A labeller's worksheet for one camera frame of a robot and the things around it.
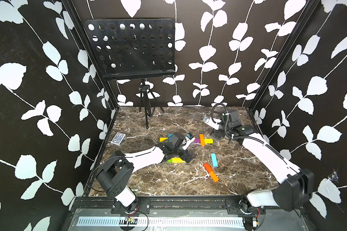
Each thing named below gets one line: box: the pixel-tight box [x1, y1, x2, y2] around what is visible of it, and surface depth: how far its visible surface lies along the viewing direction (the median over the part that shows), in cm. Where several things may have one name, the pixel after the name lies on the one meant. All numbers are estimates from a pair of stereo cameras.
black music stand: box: [84, 18, 176, 129], surface depth 69 cm
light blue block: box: [211, 153, 219, 167], surface depth 92 cm
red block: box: [203, 162, 214, 173], surface depth 90 cm
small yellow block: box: [204, 138, 214, 144], surface depth 102 cm
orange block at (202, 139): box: [199, 133, 206, 147], surface depth 103 cm
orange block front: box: [209, 170, 220, 183], surface depth 86 cm
